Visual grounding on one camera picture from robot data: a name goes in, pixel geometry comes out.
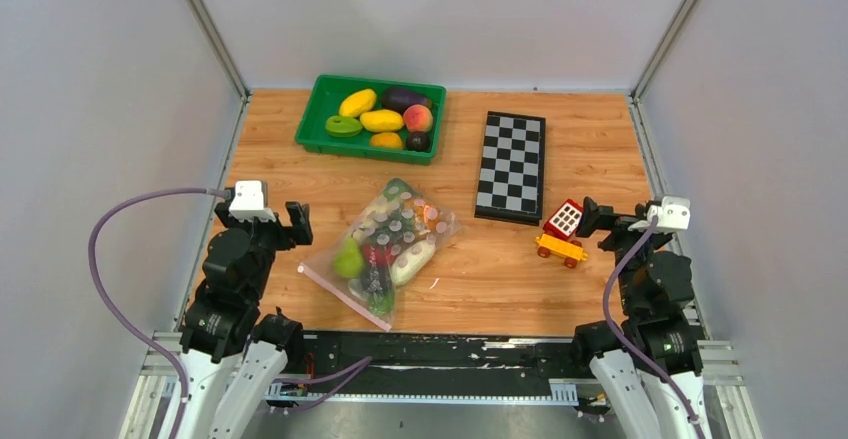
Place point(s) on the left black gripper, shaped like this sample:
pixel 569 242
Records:
pixel 298 213

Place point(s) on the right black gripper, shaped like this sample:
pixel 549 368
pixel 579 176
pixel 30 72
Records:
pixel 600 216

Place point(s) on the green fake pear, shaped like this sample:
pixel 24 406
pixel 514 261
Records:
pixel 348 262

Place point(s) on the red fake pepper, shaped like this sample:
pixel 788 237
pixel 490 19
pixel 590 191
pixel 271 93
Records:
pixel 377 255

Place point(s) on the clear dotted zip bag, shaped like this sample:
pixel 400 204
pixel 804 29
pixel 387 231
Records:
pixel 398 216

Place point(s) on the white fake radish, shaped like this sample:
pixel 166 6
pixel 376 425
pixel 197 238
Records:
pixel 410 262

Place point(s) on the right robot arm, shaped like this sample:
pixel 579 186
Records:
pixel 644 353

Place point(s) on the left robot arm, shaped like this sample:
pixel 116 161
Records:
pixel 229 351

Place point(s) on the green fake avocado half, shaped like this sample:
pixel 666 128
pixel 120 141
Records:
pixel 343 126

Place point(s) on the orange fake fruit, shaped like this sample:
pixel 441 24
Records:
pixel 387 140

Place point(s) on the yellow fake mango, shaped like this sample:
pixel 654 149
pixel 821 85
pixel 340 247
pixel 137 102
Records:
pixel 358 103

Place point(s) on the yellow fake potato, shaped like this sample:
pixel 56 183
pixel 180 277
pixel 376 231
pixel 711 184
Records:
pixel 382 120

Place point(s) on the dark fake passion fruit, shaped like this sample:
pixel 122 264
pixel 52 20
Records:
pixel 418 141

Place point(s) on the red yellow fake peach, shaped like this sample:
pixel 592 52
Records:
pixel 418 118

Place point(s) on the dark purple fake eggplant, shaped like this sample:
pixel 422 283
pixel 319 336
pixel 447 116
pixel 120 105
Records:
pixel 399 99

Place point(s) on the red toy window block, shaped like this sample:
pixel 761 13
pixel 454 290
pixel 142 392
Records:
pixel 564 222

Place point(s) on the yellow toy wagon block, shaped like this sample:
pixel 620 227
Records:
pixel 571 253

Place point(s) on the black white checkerboard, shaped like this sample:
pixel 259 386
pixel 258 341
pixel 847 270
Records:
pixel 511 174

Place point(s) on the green plastic tray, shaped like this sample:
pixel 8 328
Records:
pixel 327 95

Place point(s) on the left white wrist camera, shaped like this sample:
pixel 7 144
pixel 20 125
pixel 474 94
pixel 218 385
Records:
pixel 250 202

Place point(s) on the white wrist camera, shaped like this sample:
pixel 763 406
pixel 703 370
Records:
pixel 671 213
pixel 250 202

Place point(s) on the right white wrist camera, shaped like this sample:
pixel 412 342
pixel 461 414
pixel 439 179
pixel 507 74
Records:
pixel 671 213

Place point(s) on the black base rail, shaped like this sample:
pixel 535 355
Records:
pixel 408 368

